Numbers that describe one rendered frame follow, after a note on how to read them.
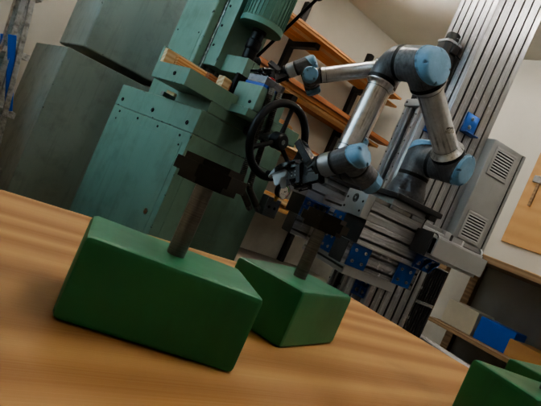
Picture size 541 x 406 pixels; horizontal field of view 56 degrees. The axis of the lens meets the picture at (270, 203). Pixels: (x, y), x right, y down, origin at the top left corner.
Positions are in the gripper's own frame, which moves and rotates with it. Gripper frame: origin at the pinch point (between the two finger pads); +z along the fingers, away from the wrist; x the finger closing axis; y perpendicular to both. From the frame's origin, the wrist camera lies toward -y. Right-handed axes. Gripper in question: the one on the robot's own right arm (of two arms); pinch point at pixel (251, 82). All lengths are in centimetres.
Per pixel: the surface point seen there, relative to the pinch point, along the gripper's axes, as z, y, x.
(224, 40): -12, 35, -55
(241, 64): -17, 47, -50
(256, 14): -28, 35, -60
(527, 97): -171, -116, 231
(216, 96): -12, 71, -61
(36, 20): 149, -114, -23
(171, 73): -2, 67, -74
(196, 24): -1, 22, -58
